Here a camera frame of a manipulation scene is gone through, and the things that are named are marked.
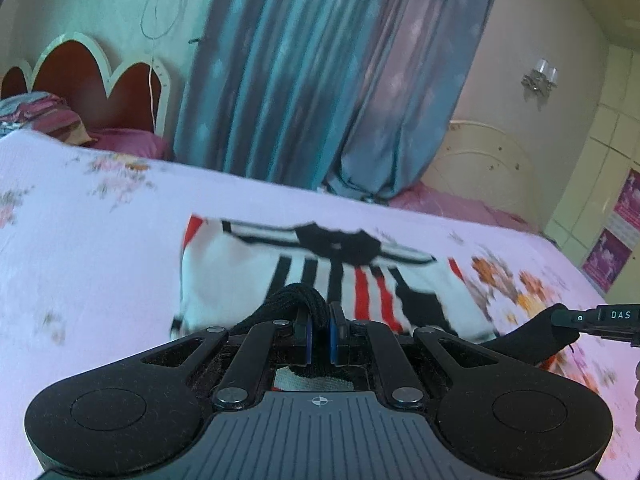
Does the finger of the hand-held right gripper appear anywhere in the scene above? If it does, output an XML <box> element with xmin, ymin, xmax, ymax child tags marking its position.
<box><xmin>549</xmin><ymin>304</ymin><xmax>601</xmax><ymax>333</ymax></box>

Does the white cable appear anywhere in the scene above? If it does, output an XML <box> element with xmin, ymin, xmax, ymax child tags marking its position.
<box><xmin>140</xmin><ymin>0</ymin><xmax>201</xmax><ymax>133</ymax></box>

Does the stack of folded quilts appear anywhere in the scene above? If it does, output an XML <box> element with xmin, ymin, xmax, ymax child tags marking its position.
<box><xmin>0</xmin><ymin>91</ymin><xmax>96</xmax><ymax>146</ymax></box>

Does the bed with floral sheet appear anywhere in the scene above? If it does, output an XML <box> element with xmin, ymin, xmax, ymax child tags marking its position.
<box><xmin>0</xmin><ymin>130</ymin><xmax>640</xmax><ymax>480</ymax></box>

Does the red scalloped headboard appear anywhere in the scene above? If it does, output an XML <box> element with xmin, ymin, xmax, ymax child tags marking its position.
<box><xmin>0</xmin><ymin>32</ymin><xmax>171</xmax><ymax>136</ymax></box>

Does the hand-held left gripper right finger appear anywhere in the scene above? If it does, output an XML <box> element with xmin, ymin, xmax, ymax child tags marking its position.
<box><xmin>327</xmin><ymin>302</ymin><xmax>501</xmax><ymax>408</ymax></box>

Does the pink poster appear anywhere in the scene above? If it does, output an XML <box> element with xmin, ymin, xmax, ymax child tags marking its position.
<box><xmin>612</xmin><ymin>169</ymin><xmax>640</xmax><ymax>233</ymax></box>
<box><xmin>581</xmin><ymin>229</ymin><xmax>632</xmax><ymax>294</ymax></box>

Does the pink pillow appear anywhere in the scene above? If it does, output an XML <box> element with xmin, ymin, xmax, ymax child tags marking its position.
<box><xmin>87</xmin><ymin>127</ymin><xmax>173</xmax><ymax>161</ymax></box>

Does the cream headboard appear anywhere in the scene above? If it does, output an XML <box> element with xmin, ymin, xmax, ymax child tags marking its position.
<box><xmin>425</xmin><ymin>119</ymin><xmax>543</xmax><ymax>231</ymax></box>

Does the wall lamp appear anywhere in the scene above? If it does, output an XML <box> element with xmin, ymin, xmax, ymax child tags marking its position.
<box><xmin>521</xmin><ymin>57</ymin><xmax>558</xmax><ymax>98</ymax></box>

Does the cream wardrobe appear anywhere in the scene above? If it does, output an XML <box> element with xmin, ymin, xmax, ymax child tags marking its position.
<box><xmin>545</xmin><ymin>30</ymin><xmax>640</xmax><ymax>296</ymax></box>

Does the striped knit sweater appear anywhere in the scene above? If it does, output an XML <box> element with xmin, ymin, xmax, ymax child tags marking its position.
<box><xmin>170</xmin><ymin>214</ymin><xmax>573</xmax><ymax>393</ymax></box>

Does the pink blanket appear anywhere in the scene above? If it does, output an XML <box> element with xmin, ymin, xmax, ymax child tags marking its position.
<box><xmin>387</xmin><ymin>182</ymin><xmax>531</xmax><ymax>231</ymax></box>

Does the blue curtain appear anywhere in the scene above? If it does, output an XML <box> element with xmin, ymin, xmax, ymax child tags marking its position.
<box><xmin>172</xmin><ymin>0</ymin><xmax>506</xmax><ymax>201</ymax></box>

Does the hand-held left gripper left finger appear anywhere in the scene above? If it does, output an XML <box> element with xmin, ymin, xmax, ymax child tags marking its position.
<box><xmin>140</xmin><ymin>305</ymin><xmax>315</xmax><ymax>411</ymax></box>

